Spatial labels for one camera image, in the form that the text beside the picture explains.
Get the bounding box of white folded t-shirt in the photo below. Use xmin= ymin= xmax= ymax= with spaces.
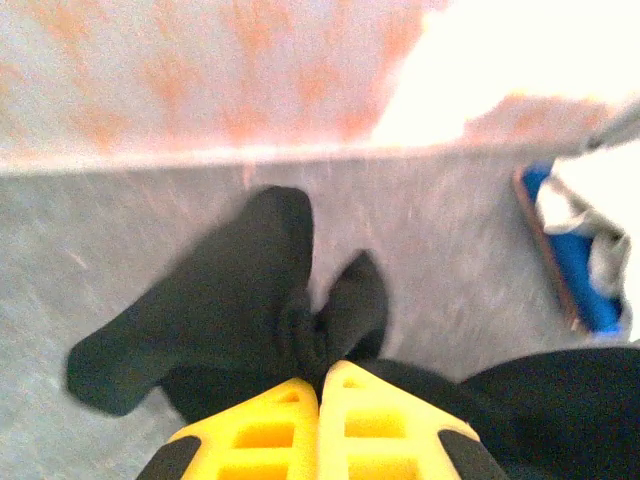
xmin=537 ymin=158 xmax=635 ymax=296

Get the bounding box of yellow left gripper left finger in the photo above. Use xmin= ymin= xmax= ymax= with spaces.
xmin=134 ymin=377 xmax=320 ymax=480

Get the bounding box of blue folded t-shirt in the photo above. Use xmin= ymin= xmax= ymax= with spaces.
xmin=519 ymin=164 xmax=625 ymax=335

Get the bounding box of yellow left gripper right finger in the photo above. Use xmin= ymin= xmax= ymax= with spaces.
xmin=319 ymin=362 xmax=506 ymax=480

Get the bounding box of black t-shirt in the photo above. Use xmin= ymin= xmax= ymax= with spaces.
xmin=64 ymin=184 xmax=640 ymax=480

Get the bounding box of pink folded t-shirt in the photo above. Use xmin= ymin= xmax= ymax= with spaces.
xmin=511 ymin=167 xmax=584 ymax=332

